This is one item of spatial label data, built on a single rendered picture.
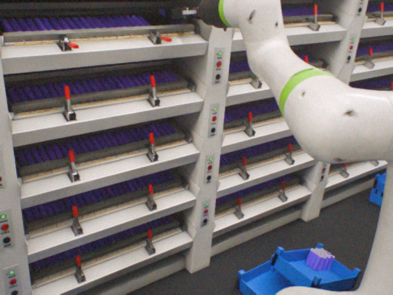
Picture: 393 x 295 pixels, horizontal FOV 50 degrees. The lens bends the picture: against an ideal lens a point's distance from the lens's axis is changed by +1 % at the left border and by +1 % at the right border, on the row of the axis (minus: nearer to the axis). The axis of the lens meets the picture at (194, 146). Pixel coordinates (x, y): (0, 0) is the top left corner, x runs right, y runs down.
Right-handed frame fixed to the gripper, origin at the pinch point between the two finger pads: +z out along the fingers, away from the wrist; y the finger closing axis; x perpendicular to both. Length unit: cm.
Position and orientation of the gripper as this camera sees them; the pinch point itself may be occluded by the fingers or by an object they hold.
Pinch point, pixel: (176, 14)
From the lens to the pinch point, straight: 132.9
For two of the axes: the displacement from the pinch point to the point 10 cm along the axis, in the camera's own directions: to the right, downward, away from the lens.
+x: 0.5, 9.6, 2.7
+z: -5.8, -1.9, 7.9
